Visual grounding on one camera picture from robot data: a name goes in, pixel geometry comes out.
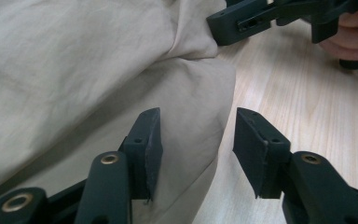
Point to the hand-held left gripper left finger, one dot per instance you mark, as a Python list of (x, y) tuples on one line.
[(143, 155)]

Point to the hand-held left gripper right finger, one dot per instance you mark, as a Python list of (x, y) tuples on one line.
[(261, 155)]

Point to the beige cloth garment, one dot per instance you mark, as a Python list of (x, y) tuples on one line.
[(74, 77)]

